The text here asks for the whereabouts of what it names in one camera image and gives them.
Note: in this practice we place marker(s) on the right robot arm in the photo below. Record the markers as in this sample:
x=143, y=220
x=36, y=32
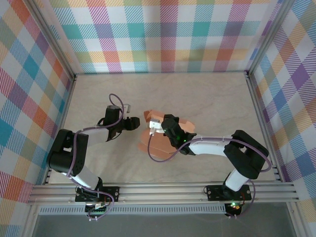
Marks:
x=212, y=148

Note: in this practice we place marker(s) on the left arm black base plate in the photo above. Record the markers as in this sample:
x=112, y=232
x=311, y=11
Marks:
x=111, y=193

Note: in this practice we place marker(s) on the aluminium frame post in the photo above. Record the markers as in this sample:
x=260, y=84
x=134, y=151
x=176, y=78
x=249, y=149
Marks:
x=49, y=37
x=269, y=37

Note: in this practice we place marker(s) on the pink paper box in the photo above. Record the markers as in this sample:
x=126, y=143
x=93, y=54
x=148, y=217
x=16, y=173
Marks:
x=158, y=145

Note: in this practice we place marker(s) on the aluminium frame rail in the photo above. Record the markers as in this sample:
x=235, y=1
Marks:
x=160, y=192

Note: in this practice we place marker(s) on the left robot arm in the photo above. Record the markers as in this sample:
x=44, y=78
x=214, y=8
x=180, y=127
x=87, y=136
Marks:
x=81, y=158

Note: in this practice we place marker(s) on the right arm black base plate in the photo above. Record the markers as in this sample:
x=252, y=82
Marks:
x=214, y=192

